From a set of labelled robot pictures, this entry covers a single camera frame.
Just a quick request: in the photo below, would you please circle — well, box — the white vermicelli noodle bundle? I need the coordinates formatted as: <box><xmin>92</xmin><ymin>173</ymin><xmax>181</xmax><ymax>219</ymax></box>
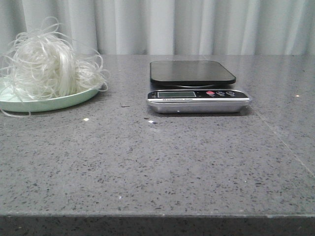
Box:
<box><xmin>0</xmin><ymin>17</ymin><xmax>110</xmax><ymax>117</ymax></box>

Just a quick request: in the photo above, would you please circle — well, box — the black silver kitchen scale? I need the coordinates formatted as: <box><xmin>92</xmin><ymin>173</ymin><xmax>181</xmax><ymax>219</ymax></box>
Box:
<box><xmin>147</xmin><ymin>60</ymin><xmax>250</xmax><ymax>114</ymax></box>

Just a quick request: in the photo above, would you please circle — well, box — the white pleated curtain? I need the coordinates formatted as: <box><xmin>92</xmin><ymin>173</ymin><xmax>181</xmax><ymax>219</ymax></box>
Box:
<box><xmin>0</xmin><ymin>0</ymin><xmax>315</xmax><ymax>55</ymax></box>

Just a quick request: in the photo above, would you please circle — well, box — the light green round plate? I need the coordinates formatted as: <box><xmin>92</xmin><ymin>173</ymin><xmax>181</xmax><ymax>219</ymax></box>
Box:
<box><xmin>0</xmin><ymin>76</ymin><xmax>99</xmax><ymax>113</ymax></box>

